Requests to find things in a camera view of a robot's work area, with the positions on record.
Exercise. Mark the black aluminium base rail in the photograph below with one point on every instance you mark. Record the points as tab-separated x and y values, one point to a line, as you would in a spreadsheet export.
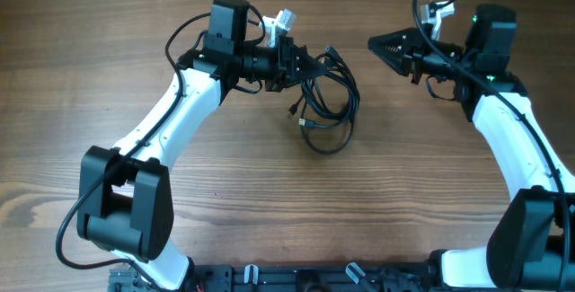
400	277

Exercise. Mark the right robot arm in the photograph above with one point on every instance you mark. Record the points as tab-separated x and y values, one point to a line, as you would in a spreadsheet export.
532	247

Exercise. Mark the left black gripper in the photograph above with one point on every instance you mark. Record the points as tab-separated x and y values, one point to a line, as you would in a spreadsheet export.
288	55

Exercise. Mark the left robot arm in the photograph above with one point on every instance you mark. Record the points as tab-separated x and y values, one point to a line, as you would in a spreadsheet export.
125	198

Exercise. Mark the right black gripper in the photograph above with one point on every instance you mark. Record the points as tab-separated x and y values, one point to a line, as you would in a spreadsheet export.
409	57

